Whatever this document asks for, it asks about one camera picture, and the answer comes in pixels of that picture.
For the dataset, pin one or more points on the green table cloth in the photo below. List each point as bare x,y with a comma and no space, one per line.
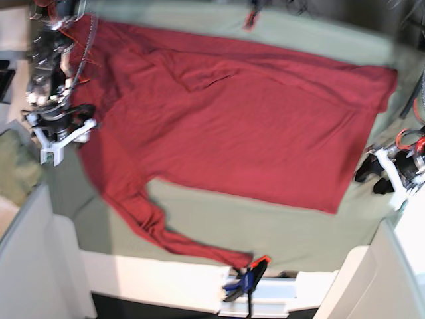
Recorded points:
296,239

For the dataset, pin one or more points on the red long-sleeve shirt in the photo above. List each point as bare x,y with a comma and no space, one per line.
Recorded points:
222,115

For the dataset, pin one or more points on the white bin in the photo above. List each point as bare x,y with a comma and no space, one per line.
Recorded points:
375,281
42,269

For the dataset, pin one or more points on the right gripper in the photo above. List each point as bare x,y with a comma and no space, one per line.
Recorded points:
58,129

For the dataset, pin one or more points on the black tablet device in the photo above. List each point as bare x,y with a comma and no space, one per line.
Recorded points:
7,75

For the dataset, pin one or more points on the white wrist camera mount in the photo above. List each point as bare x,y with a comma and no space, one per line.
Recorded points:
402,191
53,151

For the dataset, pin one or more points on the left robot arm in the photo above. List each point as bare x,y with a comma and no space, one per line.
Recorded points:
407,138

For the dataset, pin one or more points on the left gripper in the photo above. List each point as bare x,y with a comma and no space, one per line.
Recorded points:
409,163

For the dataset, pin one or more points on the crumpled green cloth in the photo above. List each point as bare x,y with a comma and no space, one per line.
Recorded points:
21,171

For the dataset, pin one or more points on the white bin right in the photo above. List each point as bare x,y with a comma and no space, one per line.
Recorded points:
375,281

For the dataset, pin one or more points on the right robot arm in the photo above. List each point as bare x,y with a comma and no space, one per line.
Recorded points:
52,115

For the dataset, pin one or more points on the white bin left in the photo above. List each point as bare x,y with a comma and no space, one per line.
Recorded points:
42,269

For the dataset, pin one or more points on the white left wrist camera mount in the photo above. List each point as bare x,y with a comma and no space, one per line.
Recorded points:
402,191

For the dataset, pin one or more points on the orange black clamp top middle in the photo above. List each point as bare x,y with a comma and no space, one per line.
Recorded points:
255,8

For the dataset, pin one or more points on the blue orange bar clamp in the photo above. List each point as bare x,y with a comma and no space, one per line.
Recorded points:
247,282

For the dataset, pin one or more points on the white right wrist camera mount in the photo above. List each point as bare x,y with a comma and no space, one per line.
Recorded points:
53,151

